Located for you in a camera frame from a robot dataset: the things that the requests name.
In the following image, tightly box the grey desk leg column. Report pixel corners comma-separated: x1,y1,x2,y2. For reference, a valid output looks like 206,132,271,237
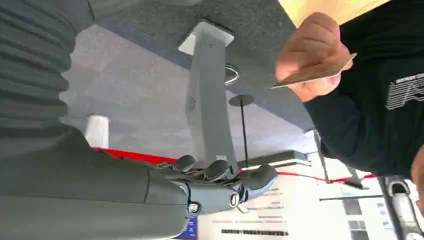
178,19,240,177

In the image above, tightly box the black pole with disc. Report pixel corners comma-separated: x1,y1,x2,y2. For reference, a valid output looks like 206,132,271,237
228,94,255,170

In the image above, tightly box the red band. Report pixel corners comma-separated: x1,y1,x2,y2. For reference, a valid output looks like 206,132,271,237
94,147,178,166

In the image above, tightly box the white printed board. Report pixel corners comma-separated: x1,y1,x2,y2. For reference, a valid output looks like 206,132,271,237
196,155,424,240

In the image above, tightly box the thin red rope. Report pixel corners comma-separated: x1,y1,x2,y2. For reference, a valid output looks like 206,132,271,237
277,171,378,184

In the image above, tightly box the person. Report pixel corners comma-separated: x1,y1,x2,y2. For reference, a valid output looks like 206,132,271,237
303,0,424,179

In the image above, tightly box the black stand frame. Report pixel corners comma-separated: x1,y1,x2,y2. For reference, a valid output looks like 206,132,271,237
312,130,385,202

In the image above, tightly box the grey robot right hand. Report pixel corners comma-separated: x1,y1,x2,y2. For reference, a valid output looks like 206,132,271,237
0,126,279,240

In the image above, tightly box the robot right arm ribbed sleeve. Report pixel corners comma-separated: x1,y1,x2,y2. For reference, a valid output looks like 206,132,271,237
0,0,95,140

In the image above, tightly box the white round post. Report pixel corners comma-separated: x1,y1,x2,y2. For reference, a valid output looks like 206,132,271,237
84,114,112,150

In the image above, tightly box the person's hand holding card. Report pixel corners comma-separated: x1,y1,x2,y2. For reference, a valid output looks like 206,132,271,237
274,12,354,103

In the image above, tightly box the blue label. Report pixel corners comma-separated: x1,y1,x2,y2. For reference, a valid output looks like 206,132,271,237
174,215,199,240

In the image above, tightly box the metal ring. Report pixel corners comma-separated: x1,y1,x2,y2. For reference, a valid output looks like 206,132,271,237
224,64,240,87

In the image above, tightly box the white and black machine part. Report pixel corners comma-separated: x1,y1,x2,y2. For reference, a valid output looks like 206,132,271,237
378,175,424,240

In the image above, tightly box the person's hand without card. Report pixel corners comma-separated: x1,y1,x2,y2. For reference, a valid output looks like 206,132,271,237
410,145,424,217

